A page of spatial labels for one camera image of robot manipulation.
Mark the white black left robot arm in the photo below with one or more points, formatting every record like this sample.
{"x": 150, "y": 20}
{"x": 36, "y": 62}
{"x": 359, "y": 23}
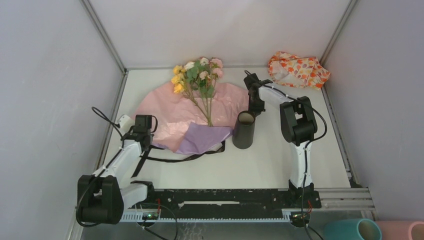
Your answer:
{"x": 100, "y": 199}

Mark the teal cylindrical vase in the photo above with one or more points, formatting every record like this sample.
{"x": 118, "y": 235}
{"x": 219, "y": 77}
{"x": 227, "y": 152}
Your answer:
{"x": 352, "y": 229}

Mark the black cylindrical vase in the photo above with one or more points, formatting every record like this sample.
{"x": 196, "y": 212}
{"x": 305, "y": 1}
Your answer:
{"x": 244, "y": 128}

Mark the pink cylindrical vase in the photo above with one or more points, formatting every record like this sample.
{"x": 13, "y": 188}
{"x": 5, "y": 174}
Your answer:
{"x": 401, "y": 230}

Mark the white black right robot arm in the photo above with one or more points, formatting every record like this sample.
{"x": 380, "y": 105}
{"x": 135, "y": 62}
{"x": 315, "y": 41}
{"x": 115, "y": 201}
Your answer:
{"x": 297, "y": 123}

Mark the purple pink wrapping paper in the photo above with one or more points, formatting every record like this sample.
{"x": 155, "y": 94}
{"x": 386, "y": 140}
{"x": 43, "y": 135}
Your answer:
{"x": 182, "y": 128}

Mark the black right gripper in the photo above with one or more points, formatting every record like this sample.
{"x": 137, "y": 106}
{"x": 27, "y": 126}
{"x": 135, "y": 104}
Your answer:
{"x": 255, "y": 109}

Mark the white slotted cable duct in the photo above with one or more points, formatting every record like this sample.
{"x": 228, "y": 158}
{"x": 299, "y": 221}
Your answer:
{"x": 150, "y": 217}

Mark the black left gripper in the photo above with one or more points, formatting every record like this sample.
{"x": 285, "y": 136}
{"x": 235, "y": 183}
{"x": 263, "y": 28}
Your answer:
{"x": 152, "y": 135}

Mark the orange floral cloth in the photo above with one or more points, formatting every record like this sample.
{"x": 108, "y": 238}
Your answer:
{"x": 297, "y": 72}

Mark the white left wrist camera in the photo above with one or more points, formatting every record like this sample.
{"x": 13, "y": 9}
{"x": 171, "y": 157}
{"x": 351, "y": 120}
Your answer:
{"x": 125, "y": 122}

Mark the black ribbon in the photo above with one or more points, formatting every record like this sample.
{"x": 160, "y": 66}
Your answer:
{"x": 172, "y": 159}

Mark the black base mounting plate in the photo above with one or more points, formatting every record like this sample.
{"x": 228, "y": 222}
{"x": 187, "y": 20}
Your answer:
{"x": 225, "y": 203}

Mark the artificial flower bunch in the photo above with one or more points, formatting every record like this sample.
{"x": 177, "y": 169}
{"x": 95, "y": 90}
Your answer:
{"x": 196, "y": 81}

